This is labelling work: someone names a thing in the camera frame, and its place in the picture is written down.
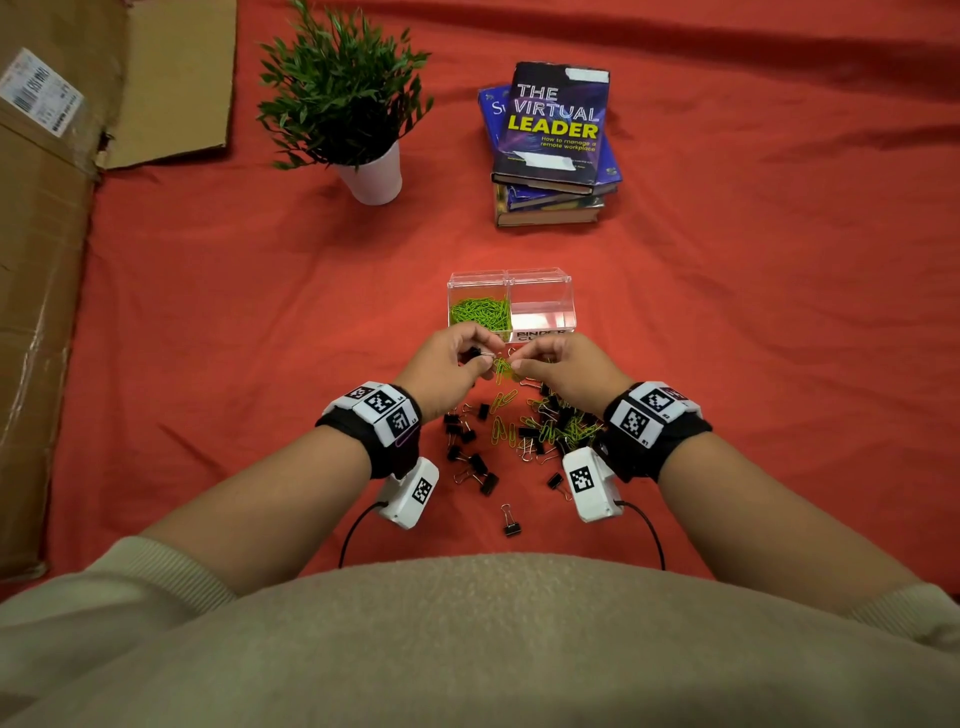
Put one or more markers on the green plant in white pot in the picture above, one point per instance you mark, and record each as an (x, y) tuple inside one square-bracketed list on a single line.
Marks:
[(337, 97)]

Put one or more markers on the person's left hand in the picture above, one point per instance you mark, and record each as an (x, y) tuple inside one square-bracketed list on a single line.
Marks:
[(442, 371)]

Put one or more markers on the person's left forearm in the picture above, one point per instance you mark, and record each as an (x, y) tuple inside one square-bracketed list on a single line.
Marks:
[(277, 510)]

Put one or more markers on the clear two-compartment plastic box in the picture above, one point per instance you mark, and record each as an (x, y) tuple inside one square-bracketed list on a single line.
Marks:
[(544, 300)]

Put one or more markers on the person's right forearm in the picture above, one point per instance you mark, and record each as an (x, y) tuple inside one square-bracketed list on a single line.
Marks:
[(765, 517)]

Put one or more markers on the brown cardboard box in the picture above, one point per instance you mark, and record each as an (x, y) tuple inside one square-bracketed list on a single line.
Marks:
[(37, 300)]

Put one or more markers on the green paper clip bunch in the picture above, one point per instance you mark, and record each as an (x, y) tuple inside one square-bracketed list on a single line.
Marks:
[(502, 369)]

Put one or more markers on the beige sweater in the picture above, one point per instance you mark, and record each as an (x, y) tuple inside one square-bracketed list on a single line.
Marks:
[(487, 652)]

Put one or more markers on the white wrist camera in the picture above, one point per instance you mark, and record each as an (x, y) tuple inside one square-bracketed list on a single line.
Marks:
[(592, 487), (409, 495)]

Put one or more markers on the black binder clip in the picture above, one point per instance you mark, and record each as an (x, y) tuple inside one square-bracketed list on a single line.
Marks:
[(472, 354)]

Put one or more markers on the person's right hand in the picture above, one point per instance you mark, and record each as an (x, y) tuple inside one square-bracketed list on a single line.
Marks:
[(577, 375)]

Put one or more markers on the pile of black binder clips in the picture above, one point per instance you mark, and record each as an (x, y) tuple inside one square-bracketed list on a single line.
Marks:
[(487, 484)]

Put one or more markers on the white shipping label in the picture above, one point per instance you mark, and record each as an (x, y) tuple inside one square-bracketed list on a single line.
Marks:
[(37, 90)]

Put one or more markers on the red cloth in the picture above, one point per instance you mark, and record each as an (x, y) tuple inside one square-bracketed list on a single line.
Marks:
[(750, 300)]

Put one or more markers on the blue book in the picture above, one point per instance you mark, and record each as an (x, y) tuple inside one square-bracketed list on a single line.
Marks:
[(491, 109)]

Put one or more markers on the dark purple book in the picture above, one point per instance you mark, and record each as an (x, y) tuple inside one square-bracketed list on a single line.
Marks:
[(555, 127)]

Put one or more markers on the brown book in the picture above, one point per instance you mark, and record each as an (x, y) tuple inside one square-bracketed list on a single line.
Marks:
[(547, 217)]

